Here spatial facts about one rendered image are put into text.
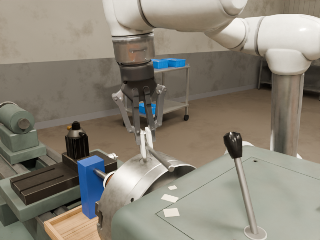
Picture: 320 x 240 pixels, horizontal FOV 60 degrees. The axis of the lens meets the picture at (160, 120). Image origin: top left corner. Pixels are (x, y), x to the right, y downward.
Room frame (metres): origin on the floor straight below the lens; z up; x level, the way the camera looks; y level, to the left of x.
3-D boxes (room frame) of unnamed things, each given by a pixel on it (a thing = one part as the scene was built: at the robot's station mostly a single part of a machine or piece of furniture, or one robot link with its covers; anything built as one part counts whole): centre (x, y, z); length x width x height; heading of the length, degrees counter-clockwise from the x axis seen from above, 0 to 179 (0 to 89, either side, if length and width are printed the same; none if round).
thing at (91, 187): (0.93, 0.26, 1.00); 0.08 x 0.06 x 0.23; 134
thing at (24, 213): (1.18, 0.44, 0.90); 0.53 x 0.30 x 0.06; 134
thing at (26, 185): (1.13, 0.42, 0.95); 0.43 x 0.18 x 0.04; 134
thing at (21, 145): (1.56, 0.85, 1.01); 0.30 x 0.20 x 0.29; 44
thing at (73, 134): (1.17, 0.38, 1.14); 0.08 x 0.08 x 0.03
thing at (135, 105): (0.63, 0.06, 1.39); 0.04 x 0.01 x 0.11; 17
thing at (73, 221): (0.86, 0.19, 0.89); 0.36 x 0.30 x 0.04; 134
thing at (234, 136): (0.45, -0.13, 1.38); 0.04 x 0.03 x 0.05; 44
